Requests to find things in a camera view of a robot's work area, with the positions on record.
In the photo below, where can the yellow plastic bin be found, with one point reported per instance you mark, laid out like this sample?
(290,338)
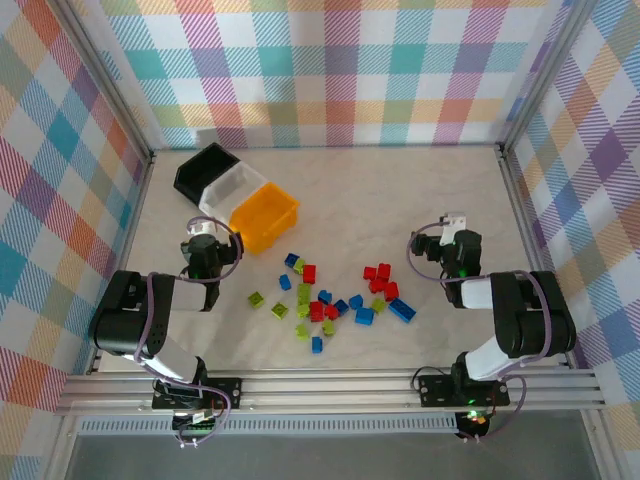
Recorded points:
(265,215)

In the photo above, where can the green square lego brick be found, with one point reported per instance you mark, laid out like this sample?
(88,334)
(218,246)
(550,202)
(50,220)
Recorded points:
(328,328)
(302,311)
(302,331)
(299,265)
(256,299)
(378,306)
(279,310)

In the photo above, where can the white plastic bin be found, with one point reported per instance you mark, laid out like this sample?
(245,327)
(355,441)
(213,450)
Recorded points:
(227,187)

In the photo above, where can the blue long lego brick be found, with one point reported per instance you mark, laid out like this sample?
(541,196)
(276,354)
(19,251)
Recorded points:
(402,309)

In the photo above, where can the black plastic bin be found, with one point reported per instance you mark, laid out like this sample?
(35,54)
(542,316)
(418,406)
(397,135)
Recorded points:
(205,167)

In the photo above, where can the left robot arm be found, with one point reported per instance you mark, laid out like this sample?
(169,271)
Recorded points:
(120,320)

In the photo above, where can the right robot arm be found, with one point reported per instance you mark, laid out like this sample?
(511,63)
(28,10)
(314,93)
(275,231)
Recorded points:
(540,320)

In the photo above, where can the colourful plaid cloth backdrop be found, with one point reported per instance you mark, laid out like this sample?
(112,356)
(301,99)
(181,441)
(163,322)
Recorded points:
(600,200)
(40,200)
(325,75)

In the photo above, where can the green terminal block board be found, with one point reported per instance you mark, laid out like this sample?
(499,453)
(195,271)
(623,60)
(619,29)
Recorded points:
(197,425)

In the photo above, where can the black controller with lights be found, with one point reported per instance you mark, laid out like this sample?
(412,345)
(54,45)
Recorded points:
(475,422)

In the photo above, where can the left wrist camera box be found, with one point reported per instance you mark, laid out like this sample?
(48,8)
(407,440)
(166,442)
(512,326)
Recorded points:
(202,230)

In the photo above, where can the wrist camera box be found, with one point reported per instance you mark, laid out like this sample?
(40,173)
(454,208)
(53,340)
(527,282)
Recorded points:
(452,223)
(202,230)

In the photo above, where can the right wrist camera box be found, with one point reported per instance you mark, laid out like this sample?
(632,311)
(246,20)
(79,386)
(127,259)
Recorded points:
(452,223)

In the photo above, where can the aluminium side rail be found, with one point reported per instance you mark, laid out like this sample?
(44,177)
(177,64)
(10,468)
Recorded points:
(137,200)
(520,200)

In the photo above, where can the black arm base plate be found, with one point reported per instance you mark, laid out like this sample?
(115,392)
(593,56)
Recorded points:
(435,390)
(230,392)

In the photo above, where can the wide aluminium mounting rail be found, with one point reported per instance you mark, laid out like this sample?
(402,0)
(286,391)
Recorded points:
(325,392)

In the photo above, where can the aluminium frame post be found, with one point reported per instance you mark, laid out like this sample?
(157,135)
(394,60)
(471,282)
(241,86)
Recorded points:
(541,75)
(108,82)

